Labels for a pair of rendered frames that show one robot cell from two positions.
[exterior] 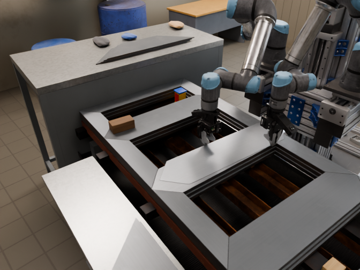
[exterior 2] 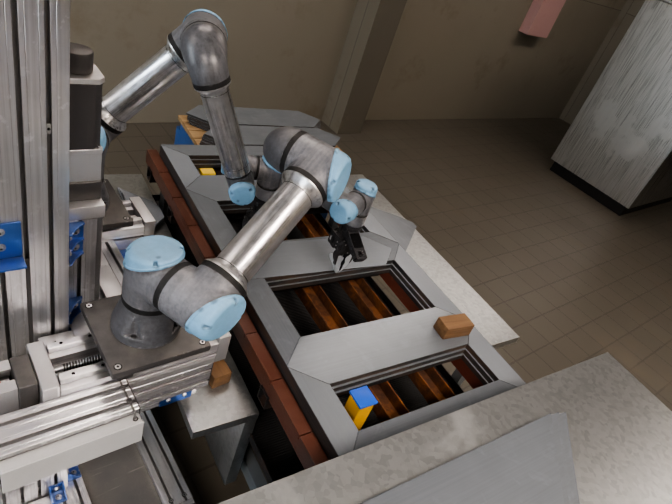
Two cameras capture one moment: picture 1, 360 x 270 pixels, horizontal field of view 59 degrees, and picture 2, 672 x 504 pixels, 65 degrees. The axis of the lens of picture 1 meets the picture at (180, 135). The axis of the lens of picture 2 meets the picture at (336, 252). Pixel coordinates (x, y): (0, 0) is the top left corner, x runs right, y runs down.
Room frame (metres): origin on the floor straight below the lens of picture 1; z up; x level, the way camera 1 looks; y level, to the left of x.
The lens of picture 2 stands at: (2.73, -0.33, 1.98)
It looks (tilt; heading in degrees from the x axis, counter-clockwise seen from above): 34 degrees down; 173
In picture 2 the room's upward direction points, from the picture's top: 21 degrees clockwise
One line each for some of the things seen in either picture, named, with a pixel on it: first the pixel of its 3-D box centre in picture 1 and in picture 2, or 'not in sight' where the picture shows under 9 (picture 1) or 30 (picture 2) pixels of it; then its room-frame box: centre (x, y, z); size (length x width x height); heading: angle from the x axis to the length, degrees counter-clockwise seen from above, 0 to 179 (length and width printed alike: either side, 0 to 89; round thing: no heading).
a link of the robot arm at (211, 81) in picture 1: (210, 87); (361, 197); (1.22, -0.13, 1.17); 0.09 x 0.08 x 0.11; 155
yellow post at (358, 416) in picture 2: (180, 105); (351, 420); (1.77, 0.00, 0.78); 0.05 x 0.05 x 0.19; 36
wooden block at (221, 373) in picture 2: not in sight; (214, 368); (1.66, -0.42, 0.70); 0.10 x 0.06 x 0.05; 44
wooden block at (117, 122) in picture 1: (121, 124); (453, 326); (1.38, 0.30, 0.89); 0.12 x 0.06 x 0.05; 121
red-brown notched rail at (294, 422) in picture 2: not in sight; (218, 280); (1.38, -0.50, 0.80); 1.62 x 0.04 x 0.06; 36
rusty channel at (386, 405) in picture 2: (220, 180); (306, 286); (1.16, -0.20, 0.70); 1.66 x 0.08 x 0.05; 36
